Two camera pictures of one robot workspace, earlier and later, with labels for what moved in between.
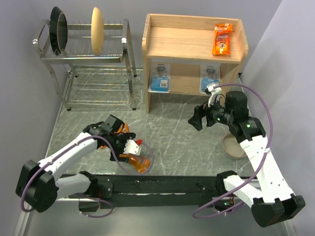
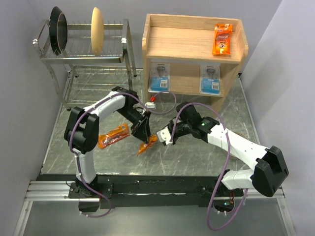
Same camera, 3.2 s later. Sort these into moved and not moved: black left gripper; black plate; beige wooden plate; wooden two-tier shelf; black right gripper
Moved: black left gripper; black right gripper
Not moved: black plate; beige wooden plate; wooden two-tier shelf
